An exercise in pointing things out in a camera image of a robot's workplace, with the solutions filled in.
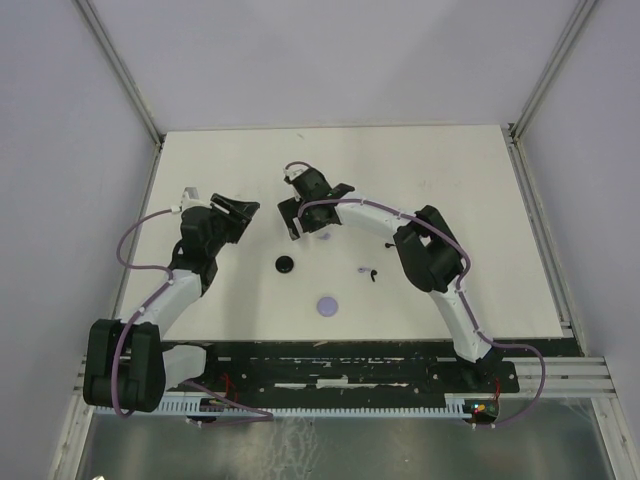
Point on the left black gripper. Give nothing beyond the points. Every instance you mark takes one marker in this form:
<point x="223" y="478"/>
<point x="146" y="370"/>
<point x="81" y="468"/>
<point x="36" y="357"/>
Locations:
<point x="238" y="223"/>

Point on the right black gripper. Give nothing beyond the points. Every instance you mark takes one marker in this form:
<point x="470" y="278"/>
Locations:
<point x="290" y="209"/>

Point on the black charging case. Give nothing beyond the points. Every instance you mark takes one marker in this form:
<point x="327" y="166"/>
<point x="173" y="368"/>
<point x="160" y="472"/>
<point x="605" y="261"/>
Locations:
<point x="284" y="264"/>

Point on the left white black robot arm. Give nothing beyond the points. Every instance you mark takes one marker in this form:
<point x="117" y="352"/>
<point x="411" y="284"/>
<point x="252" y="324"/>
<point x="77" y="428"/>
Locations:
<point x="129" y="366"/>

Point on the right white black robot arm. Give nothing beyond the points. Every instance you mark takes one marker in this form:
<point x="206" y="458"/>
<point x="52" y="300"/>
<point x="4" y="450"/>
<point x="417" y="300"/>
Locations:
<point x="430" y="256"/>

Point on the purple charging case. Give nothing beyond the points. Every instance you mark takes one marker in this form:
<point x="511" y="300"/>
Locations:
<point x="327" y="306"/>

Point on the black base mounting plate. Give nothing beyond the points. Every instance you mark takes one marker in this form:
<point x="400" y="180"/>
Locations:
<point x="344" y="374"/>

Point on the controller board with leds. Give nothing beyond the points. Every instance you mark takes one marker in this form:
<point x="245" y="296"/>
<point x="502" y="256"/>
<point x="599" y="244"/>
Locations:
<point x="484" y="411"/>

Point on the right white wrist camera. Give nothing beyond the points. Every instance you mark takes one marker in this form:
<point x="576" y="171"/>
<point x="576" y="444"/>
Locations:
<point x="291" y="173"/>

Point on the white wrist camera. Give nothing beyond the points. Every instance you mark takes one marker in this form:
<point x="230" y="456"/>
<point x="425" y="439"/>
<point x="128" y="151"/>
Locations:
<point x="189" y="199"/>
<point x="291" y="173"/>

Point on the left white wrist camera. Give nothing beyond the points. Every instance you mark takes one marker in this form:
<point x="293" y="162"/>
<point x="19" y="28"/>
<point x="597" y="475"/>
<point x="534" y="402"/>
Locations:
<point x="189" y="199"/>

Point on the left aluminium frame post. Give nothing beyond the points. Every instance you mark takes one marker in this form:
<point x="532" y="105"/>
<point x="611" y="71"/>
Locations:
<point x="97" y="28"/>

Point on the aluminium frame post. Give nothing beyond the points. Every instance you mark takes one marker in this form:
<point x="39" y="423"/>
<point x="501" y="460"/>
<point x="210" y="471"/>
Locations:
<point x="562" y="51"/>
<point x="97" y="28"/>

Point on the aluminium front rail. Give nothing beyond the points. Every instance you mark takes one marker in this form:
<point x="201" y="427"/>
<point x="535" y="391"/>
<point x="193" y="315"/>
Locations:
<point x="552" y="377"/>

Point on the right aluminium frame post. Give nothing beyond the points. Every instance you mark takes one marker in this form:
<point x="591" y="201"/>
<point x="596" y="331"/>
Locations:
<point x="562" y="51"/>

